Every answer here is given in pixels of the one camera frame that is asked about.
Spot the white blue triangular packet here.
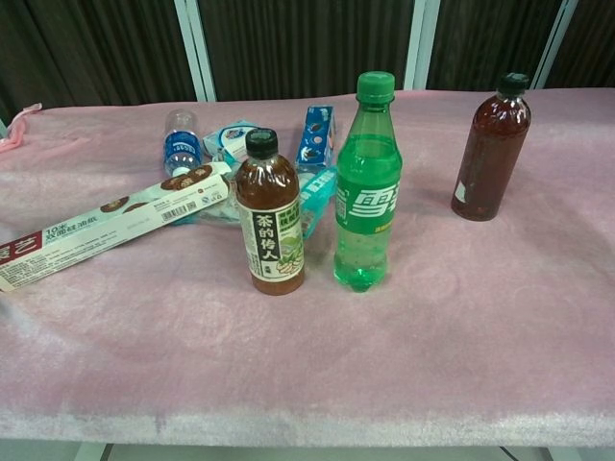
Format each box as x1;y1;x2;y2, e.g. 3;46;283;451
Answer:
201;122;263;164

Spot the blue Oreo cookie box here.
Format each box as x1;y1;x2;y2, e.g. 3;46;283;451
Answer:
295;105;337;175

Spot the labelled amber tea bottle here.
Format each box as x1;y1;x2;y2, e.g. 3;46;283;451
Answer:
234;128;307;297

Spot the green Sprite soda bottle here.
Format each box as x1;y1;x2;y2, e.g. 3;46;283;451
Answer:
332;70;404;293

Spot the pink plush tablecloth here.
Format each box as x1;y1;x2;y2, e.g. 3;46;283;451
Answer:
0;85;615;441

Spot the dark brown pleated curtain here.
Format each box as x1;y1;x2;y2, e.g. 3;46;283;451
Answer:
0;0;615;124

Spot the unlabelled dark red tea bottle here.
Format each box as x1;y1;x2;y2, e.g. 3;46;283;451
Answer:
450;72;532;222

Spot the white partition frame post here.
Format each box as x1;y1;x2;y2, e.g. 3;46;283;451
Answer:
403;0;441;91
173;0;217;102
530;0;580;90

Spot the long baking paper box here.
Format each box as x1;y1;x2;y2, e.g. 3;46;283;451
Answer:
0;161;233;294

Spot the teal plastic food bag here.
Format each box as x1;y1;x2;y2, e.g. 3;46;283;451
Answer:
184;165;338;241

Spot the blue label water bottle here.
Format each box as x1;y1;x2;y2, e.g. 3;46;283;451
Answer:
162;109;203;178

